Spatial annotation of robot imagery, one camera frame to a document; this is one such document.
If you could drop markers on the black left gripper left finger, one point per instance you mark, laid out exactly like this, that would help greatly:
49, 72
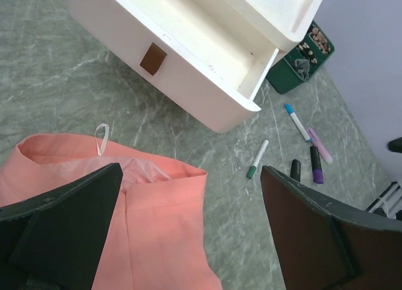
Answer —
58, 236

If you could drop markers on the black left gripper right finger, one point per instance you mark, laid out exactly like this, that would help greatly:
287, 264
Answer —
323, 243

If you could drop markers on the purple black highlighter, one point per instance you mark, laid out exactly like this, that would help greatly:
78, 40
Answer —
316, 165

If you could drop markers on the pink black highlighter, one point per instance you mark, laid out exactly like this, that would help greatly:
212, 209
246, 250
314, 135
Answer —
295, 171

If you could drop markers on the pink pen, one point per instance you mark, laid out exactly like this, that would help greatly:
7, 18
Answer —
321, 148

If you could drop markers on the white green-tipped marker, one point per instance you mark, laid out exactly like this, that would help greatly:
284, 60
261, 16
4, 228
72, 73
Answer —
253, 167

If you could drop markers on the blue capped white marker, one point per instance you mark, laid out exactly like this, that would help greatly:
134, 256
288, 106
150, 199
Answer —
297, 122

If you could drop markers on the white drawer organizer box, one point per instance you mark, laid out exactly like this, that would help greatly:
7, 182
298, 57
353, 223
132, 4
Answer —
283, 22

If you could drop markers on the pink fabric garment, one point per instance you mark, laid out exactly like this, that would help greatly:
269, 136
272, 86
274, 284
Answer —
156, 236

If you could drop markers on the green compartment tray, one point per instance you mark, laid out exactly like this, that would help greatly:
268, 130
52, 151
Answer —
303, 62

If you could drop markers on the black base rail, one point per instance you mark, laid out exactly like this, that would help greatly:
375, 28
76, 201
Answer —
388, 204

